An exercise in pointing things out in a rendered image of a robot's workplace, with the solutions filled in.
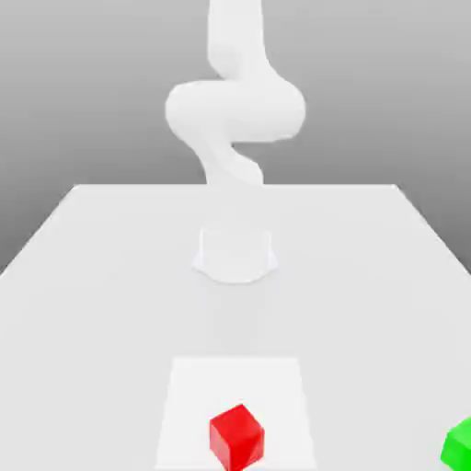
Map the small red cube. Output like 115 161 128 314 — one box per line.
209 403 266 471

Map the small green cube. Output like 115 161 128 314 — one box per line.
440 416 471 471

